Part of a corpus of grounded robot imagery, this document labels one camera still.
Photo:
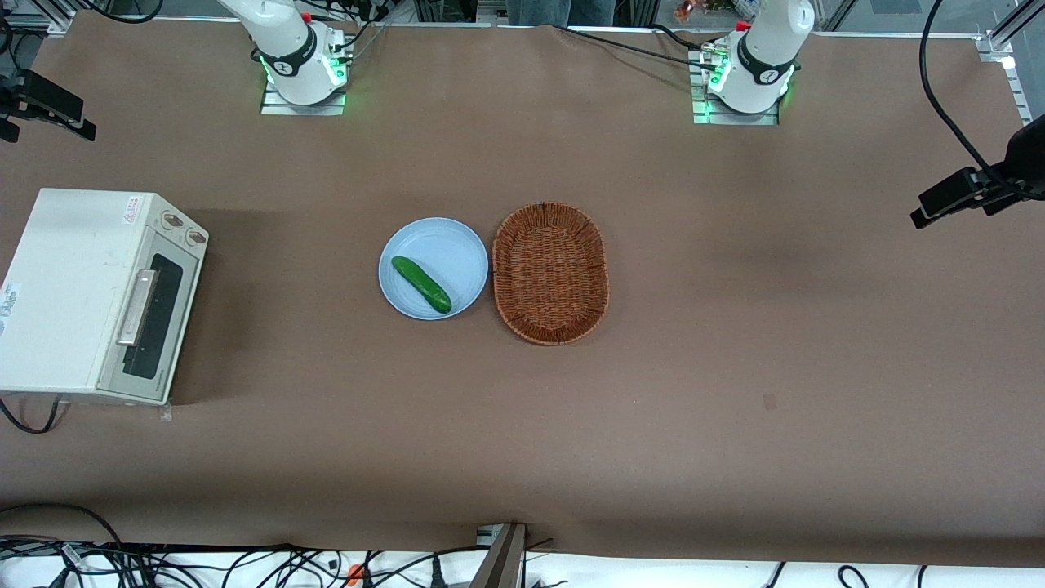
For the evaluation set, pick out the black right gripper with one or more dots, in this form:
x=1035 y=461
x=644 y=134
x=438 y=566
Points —
x=8 y=96

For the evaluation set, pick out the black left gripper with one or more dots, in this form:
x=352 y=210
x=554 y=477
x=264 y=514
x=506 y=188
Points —
x=1025 y=157

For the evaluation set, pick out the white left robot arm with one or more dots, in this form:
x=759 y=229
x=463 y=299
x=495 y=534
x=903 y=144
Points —
x=763 y=49

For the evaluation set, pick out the round beige oven knob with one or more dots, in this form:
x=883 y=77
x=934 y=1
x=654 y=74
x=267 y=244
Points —
x=195 y=237
x=171 y=219

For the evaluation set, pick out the white toaster oven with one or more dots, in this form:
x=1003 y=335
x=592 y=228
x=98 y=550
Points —
x=65 y=286

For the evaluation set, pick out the red label sticker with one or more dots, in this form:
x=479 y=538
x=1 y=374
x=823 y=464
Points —
x=131 y=211

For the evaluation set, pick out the white printed label sticker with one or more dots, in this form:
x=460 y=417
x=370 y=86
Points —
x=8 y=300

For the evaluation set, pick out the brown oval wicker basket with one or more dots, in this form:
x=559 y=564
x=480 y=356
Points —
x=551 y=273

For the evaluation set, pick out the green cucumber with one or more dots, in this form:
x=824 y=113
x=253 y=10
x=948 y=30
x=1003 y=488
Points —
x=420 y=284

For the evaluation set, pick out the light blue round plate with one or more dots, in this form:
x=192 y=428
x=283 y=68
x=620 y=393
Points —
x=445 y=253

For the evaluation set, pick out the person in blue jeans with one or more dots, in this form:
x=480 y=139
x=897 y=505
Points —
x=559 y=10

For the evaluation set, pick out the aluminium frame rail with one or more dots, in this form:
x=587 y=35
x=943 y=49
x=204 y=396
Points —
x=1008 y=49

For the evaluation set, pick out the grey metal stand post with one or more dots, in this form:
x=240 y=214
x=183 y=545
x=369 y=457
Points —
x=502 y=559

